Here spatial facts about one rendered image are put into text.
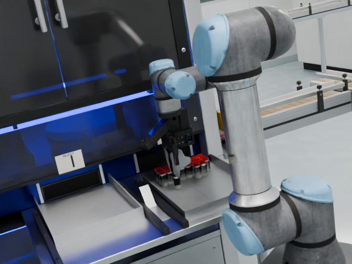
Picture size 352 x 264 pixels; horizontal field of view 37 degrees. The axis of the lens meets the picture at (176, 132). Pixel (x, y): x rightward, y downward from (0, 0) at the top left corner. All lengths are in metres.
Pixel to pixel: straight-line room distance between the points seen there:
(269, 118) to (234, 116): 0.99
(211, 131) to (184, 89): 0.44
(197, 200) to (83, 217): 0.35
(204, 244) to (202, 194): 0.41
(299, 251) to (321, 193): 0.16
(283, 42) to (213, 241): 1.04
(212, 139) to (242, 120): 0.75
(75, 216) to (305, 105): 1.05
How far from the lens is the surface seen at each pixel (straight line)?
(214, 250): 1.99
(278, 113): 2.09
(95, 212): 1.61
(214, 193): 1.58
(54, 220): 1.63
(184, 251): 1.93
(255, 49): 1.08
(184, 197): 1.59
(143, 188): 1.57
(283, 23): 1.11
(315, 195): 1.22
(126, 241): 1.42
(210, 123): 1.82
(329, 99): 2.24
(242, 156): 1.12
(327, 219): 1.26
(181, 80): 1.41
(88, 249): 1.43
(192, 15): 1.74
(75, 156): 1.67
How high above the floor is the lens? 1.54
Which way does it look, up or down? 17 degrees down
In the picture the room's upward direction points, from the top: 10 degrees counter-clockwise
